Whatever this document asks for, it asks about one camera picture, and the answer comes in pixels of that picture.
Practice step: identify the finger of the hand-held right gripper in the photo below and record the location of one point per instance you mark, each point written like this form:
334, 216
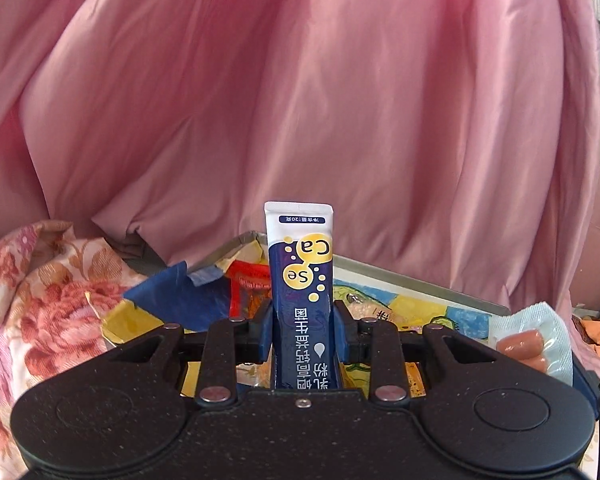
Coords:
597, 392

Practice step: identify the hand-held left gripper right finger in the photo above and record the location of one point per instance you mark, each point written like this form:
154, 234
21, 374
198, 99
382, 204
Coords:
342, 336

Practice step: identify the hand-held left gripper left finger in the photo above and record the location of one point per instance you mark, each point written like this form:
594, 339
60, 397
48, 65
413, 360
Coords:
265, 336

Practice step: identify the blue powder sachet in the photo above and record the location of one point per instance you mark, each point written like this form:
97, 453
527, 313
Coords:
302, 310

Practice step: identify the red tofu snack packet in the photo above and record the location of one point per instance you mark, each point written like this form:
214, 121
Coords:
250, 290

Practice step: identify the mini sausage packet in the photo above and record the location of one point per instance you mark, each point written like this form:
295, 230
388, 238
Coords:
522, 345

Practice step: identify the silver cardboard box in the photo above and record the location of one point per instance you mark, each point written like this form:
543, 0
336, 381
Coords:
430, 287

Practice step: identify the floral bedsheet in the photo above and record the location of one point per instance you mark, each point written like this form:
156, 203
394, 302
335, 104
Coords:
55, 310

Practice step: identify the pink curtain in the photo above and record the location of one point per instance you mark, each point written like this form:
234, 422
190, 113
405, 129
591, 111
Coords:
280, 85

